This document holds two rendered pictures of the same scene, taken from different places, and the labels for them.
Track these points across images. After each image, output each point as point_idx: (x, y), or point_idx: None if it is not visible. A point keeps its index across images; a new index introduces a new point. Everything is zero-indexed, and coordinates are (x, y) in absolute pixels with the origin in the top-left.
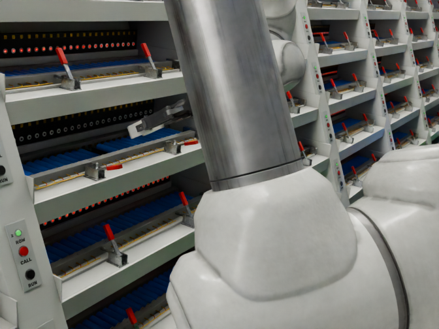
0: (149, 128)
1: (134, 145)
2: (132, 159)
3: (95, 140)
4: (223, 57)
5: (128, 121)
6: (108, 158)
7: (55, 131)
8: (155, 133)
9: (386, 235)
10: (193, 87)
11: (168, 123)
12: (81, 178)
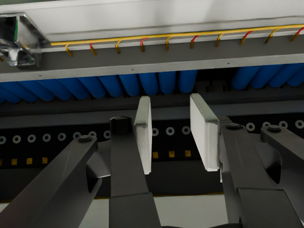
0: (245, 128)
1: (127, 74)
2: (197, 32)
3: (177, 100)
4: None
5: (69, 125)
6: (268, 49)
7: (256, 126)
8: (23, 94)
9: None
10: None
11: (134, 140)
12: None
